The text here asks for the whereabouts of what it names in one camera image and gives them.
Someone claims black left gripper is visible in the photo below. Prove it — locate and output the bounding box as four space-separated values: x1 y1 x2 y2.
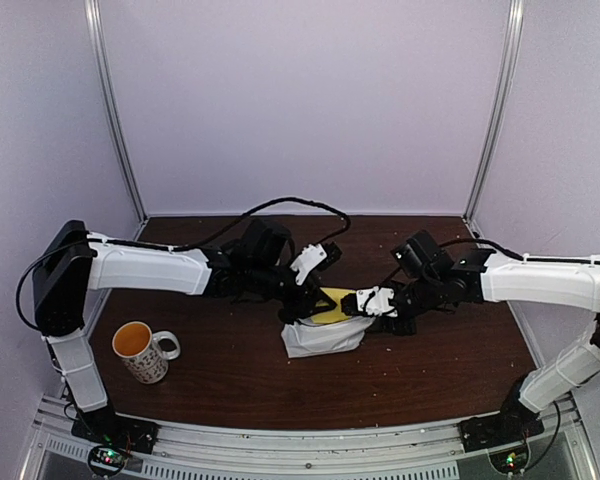
248 262 337 319

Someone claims yellow sponge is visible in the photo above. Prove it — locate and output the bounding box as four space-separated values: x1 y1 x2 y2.
309 287 355 325

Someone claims white paper bag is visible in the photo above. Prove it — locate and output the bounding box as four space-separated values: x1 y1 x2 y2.
281 317 374 359

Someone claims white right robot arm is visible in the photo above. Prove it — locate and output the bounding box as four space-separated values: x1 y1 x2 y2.
355 231 600 442

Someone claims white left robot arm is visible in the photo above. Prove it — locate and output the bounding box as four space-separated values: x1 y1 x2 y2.
22 218 341 444

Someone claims patterned mug orange inside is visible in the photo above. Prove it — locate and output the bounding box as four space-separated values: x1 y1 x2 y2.
111 321 181 385

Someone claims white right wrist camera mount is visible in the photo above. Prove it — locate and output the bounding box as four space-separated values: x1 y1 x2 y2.
354 286 398 317

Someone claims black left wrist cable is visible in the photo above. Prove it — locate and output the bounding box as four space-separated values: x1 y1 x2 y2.
169 196 352 251

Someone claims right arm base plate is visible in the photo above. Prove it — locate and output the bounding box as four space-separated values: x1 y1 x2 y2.
458 412 545 453

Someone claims aluminium front rail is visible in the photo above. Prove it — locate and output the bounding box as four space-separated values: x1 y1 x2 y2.
19 384 596 480

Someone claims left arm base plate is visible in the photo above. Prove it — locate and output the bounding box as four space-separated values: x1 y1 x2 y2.
71 409 159 454

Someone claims left aluminium corner post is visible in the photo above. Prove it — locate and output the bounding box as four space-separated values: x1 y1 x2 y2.
84 0 148 224

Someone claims aluminium corner post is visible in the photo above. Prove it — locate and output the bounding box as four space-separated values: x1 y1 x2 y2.
463 0 525 225
84 0 148 224

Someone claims right aluminium corner post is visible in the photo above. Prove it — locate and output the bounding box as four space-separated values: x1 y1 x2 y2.
463 0 525 225

